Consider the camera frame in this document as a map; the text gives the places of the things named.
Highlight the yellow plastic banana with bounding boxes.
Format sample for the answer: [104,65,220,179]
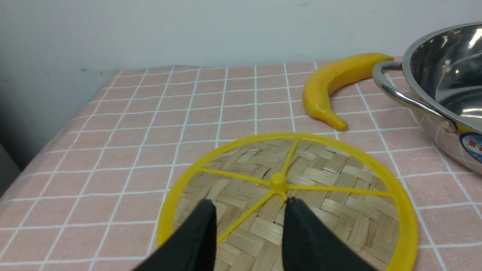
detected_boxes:
[302,53,394,131]

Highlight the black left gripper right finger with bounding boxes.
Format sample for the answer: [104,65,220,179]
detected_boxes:
[282,198,375,271]

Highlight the yellow woven bamboo steamer lid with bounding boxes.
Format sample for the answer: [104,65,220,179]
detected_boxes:
[157,132,418,271]

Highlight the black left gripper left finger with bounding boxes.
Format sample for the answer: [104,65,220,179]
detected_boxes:
[134,199,217,271]

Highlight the stainless steel pot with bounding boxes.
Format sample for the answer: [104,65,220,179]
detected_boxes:
[372,22,482,174]

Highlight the pink checked tablecloth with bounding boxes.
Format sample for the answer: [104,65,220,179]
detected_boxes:
[0,61,481,271]

